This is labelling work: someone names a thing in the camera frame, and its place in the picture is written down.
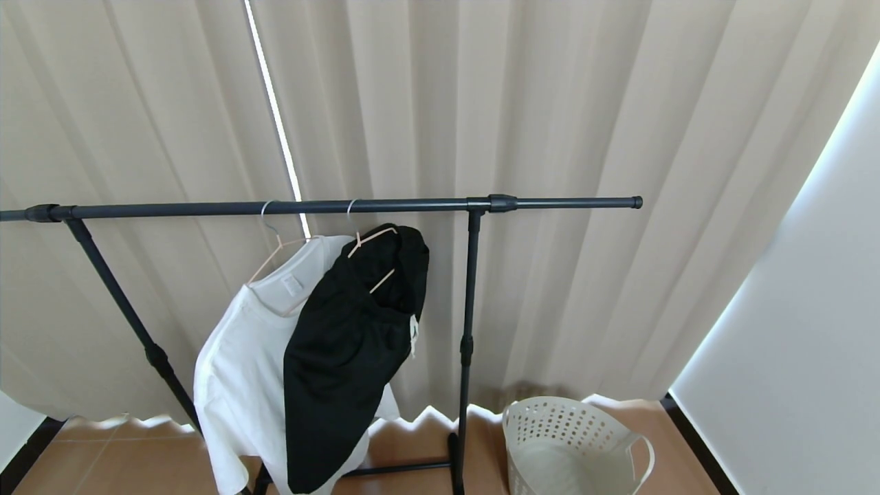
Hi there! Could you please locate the pink clothes hanger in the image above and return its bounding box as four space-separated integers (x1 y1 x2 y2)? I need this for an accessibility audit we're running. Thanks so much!
246 201 318 318
346 199 399 295

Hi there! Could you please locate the black garment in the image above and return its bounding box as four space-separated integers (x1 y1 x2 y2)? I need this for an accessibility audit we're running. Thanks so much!
283 223 430 494

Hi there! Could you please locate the white printed t-shirt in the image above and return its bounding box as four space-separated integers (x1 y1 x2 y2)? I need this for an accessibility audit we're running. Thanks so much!
194 235 401 495

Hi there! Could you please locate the white laundry basket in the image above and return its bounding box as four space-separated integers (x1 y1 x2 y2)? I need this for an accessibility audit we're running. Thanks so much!
502 397 655 495

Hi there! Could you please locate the black clothes rack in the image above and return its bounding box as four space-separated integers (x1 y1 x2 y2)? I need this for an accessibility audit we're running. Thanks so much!
0 195 644 495

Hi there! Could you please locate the beige curtain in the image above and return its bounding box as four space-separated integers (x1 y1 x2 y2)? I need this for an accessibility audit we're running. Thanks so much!
0 0 880 426

